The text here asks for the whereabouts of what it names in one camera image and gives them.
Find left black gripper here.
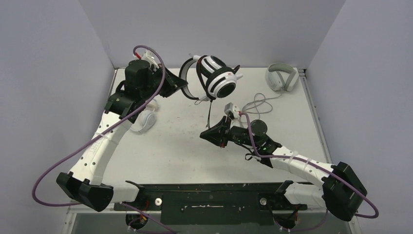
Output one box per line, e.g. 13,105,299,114
140,63,188,101

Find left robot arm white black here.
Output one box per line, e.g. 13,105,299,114
56,59,188,212

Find white wired headphones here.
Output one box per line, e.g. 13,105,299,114
130,99,159,135

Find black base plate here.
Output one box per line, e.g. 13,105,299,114
114,183,309,225

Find grey white over-ear headphones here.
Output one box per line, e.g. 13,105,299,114
240,63,300,125

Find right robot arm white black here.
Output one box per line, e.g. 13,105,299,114
200,117,367,221

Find aluminium rail frame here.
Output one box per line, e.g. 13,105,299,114
61,68,359,234

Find black and white headphones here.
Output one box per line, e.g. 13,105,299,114
178,54,244,130

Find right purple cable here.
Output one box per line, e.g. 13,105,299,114
240,112,380,233

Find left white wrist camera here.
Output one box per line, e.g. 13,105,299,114
134,50,159,70

